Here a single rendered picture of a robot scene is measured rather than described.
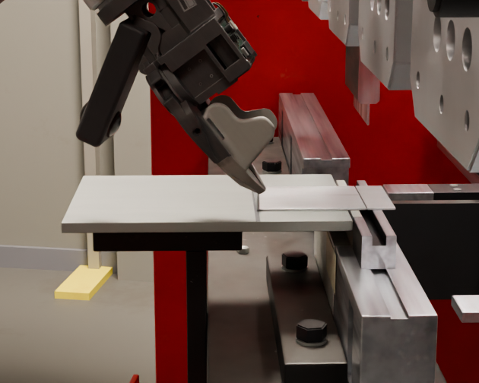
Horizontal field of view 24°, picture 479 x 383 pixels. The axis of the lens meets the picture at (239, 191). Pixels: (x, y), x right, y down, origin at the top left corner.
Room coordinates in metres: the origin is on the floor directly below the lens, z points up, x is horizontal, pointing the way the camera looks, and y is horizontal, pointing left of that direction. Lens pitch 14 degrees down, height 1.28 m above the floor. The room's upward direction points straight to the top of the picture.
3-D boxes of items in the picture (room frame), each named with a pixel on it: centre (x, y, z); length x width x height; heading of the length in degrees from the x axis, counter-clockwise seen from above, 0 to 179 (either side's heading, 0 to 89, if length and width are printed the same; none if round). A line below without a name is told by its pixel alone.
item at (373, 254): (1.02, -0.12, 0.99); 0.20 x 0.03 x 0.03; 1
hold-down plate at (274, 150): (1.65, -0.04, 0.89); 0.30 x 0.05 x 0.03; 1
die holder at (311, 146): (1.60, -0.10, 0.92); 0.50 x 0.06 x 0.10; 1
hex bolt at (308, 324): (0.91, -0.06, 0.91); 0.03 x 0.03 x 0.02
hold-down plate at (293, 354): (1.01, -0.06, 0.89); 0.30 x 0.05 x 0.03; 1
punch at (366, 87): (1.05, -0.12, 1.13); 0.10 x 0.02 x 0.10; 1
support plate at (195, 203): (1.05, 0.03, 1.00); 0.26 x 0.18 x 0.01; 91
